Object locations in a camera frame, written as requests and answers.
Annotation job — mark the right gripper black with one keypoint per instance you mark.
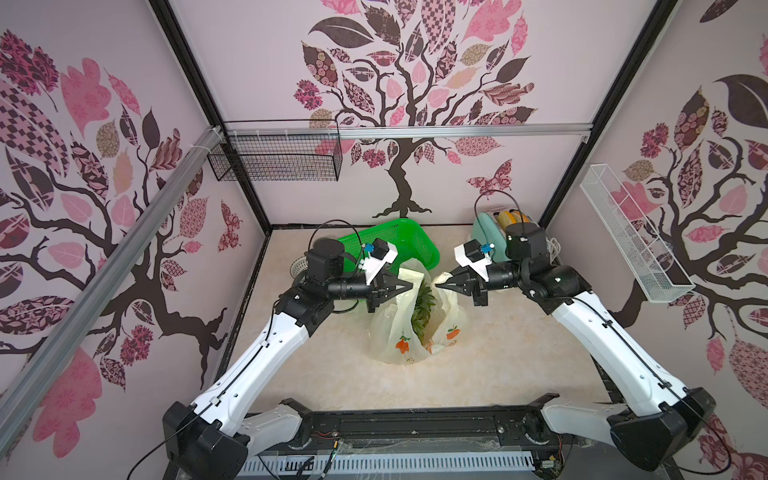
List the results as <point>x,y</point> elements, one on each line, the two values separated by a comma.
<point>479,285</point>

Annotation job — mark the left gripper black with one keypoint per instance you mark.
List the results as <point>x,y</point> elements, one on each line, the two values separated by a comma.
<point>383,287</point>

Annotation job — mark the large pineapple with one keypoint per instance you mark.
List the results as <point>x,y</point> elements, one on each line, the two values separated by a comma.
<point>421,316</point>

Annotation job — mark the yellow plastic bag orange print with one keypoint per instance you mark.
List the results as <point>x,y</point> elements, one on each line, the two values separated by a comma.
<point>391,338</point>

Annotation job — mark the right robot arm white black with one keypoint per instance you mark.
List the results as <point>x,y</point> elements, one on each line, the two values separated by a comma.
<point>659,414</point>

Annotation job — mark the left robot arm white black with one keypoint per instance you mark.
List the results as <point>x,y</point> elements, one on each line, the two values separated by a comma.
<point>214,436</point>

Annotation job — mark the mint green toaster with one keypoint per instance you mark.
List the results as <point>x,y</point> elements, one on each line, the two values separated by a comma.
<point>486,230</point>

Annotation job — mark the green plastic basket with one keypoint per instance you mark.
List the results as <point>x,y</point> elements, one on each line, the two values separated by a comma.
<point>410,239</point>

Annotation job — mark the yellow bread slice in toaster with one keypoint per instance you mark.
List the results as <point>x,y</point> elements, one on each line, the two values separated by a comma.
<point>506,218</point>

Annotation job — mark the white sink strainer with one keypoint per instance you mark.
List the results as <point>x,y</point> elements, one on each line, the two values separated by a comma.
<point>298,268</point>

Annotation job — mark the orange bread slice in toaster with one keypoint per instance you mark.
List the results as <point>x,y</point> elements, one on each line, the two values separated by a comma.
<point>520,217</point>

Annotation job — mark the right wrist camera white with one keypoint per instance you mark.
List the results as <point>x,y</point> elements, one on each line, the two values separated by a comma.
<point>474,258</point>

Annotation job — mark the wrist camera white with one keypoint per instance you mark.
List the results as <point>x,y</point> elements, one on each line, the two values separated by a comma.
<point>376,256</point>
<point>474,258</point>

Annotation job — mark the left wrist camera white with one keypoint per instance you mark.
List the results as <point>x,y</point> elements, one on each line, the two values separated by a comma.
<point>376,256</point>

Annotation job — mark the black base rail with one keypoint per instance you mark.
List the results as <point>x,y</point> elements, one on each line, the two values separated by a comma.
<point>444,430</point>

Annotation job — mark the black wire wall basket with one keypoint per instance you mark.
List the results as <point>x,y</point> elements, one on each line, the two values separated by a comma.
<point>278,150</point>

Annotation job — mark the white wire wall shelf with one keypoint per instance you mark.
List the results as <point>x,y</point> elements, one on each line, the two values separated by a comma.
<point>655,268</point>

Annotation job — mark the white slotted cable duct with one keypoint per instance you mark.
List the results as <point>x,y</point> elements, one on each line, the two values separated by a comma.
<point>389,464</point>

